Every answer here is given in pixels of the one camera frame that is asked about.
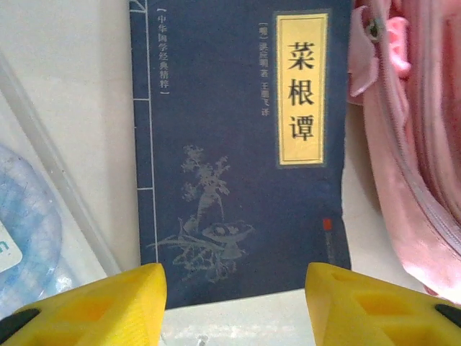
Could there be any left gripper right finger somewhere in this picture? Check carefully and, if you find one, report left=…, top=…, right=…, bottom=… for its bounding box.
left=305, top=262, right=461, bottom=346

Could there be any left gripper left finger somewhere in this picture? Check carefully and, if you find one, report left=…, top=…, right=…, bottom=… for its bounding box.
left=0, top=262, right=169, bottom=346

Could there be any clear ruler set pouch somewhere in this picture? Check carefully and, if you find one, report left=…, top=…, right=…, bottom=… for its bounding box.
left=0, top=53, right=125, bottom=325

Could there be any pink student backpack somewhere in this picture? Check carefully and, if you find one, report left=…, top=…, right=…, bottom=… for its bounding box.
left=347, top=0, right=461, bottom=307

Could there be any blue book three-character yellow label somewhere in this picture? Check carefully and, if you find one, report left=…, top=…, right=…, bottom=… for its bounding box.
left=128, top=0, right=353, bottom=310

